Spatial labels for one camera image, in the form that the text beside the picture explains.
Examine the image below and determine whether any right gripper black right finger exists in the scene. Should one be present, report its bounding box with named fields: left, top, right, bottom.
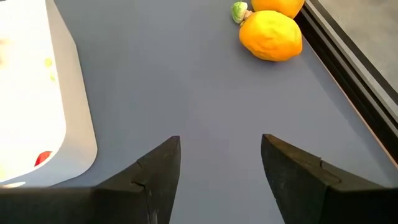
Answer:
left=261, top=134, right=398, bottom=224

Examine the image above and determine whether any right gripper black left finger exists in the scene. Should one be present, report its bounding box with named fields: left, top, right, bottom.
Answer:
left=0, top=135, right=182, bottom=224

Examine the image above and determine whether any red-capped toy mushroom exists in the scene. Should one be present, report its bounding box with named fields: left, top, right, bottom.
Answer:
left=34, top=151, right=53, bottom=167

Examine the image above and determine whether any toy orange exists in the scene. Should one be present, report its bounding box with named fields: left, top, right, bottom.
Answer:
left=238, top=10, right=303, bottom=62

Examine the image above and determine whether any large yellow toy fruit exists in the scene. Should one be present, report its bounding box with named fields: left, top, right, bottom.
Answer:
left=251, top=0, right=306, bottom=19

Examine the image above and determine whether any green toy brussels sprout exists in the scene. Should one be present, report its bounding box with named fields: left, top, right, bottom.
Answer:
left=231, top=1, right=253, bottom=25

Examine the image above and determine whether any white plastic basket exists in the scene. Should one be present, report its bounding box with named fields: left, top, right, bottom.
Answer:
left=0, top=0, right=98, bottom=189

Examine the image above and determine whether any black aluminium rig frame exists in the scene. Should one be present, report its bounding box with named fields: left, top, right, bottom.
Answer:
left=294, top=0, right=398, bottom=169

